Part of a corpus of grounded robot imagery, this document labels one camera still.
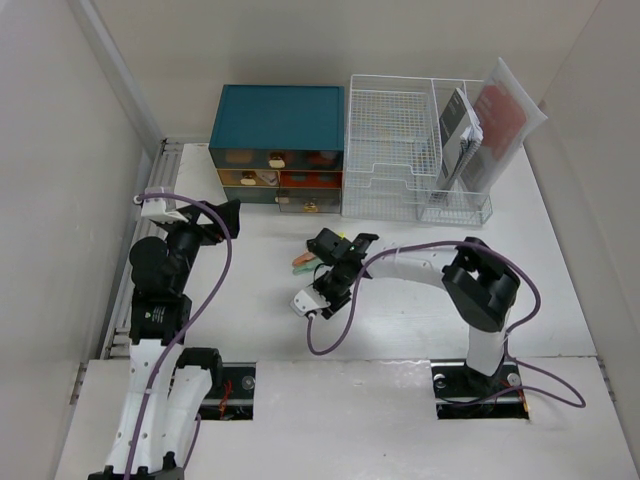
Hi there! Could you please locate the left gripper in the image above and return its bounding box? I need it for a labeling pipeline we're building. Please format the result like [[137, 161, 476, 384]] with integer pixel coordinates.
[[160, 198, 239, 293]]

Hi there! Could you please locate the orange pastel highlighter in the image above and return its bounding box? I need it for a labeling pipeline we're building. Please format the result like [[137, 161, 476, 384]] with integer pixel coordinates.
[[292, 252, 316, 268]]

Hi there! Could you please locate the black spiral notebook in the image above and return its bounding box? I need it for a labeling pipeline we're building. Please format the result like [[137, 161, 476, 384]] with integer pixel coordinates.
[[436, 88, 483, 191]]

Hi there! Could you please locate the red booklet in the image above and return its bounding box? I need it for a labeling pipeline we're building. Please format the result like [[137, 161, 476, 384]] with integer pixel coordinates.
[[460, 59, 547, 194]]

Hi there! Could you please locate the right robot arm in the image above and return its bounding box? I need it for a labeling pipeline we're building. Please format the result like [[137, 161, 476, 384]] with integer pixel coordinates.
[[291, 228, 520, 394]]

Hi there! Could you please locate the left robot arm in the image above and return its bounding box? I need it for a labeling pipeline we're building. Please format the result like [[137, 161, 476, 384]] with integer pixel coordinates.
[[92, 193, 241, 479]]

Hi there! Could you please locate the mint pastel highlighter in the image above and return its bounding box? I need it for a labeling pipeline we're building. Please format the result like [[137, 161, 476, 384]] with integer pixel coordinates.
[[292, 263, 319, 276]]

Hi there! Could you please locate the teal drawer organizer box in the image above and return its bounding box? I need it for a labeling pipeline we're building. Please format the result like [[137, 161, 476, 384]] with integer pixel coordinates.
[[209, 85, 345, 203]]

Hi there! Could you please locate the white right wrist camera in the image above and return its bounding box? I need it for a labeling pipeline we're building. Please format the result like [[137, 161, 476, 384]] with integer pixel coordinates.
[[290, 285, 329, 317]]

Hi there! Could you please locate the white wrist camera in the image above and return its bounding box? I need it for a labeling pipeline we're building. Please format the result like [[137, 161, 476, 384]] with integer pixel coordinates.
[[133, 186, 187, 224], [290, 285, 329, 317]]

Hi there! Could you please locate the aluminium rail frame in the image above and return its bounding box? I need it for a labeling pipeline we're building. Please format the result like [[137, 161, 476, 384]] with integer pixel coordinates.
[[99, 139, 185, 360]]

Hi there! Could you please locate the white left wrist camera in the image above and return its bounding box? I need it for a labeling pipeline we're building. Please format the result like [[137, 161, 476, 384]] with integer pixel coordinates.
[[133, 186, 187, 224]]

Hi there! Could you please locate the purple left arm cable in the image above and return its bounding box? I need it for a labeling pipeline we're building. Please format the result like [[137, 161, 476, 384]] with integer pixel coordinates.
[[124, 194, 234, 480]]

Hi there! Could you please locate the white wire file rack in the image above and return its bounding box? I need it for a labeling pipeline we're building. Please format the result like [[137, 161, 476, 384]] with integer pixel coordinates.
[[341, 74, 493, 227]]

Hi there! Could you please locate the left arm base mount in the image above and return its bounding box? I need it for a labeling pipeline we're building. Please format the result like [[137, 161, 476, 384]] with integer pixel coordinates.
[[199, 362, 256, 421]]

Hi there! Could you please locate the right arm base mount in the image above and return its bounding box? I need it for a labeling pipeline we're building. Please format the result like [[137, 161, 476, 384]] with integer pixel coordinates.
[[431, 360, 529, 420]]

